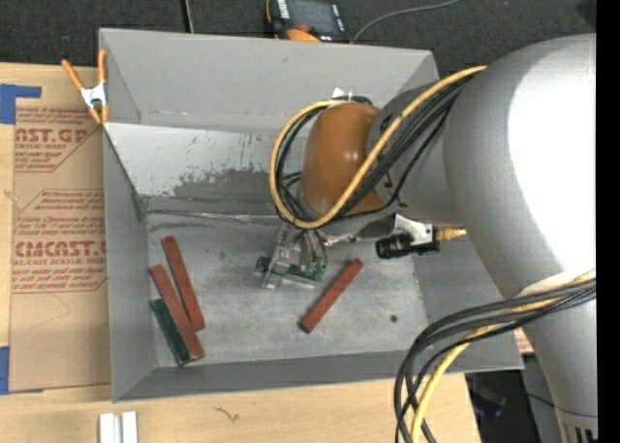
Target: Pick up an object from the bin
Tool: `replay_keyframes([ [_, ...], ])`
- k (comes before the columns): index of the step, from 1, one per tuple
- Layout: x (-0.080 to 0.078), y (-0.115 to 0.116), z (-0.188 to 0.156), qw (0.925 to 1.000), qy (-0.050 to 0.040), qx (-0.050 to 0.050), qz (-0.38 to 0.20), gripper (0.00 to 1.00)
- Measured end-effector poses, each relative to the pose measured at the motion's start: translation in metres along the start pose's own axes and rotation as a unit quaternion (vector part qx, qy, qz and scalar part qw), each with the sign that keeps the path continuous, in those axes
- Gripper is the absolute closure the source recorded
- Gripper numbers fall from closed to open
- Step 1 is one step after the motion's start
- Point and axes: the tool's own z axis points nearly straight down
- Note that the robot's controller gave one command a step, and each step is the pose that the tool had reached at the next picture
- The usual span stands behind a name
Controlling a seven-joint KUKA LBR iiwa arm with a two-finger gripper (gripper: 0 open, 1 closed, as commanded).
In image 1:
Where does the black cylinder on white bracket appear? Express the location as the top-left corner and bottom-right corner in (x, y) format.
(375, 212), (469, 261)

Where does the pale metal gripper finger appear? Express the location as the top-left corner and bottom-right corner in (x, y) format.
(261, 267), (293, 292)
(272, 244), (294, 272)

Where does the dark green flat block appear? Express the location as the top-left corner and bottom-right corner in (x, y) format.
(147, 298), (192, 368)

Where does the red-brown flat block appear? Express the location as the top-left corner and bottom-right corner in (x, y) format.
(160, 236), (207, 332)
(147, 264), (206, 363)
(299, 258), (365, 334)

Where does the brown cardboard board, red print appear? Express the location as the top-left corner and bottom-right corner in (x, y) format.
(0, 61), (113, 395)

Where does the grey metal bin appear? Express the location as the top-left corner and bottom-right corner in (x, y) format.
(98, 27), (526, 404)

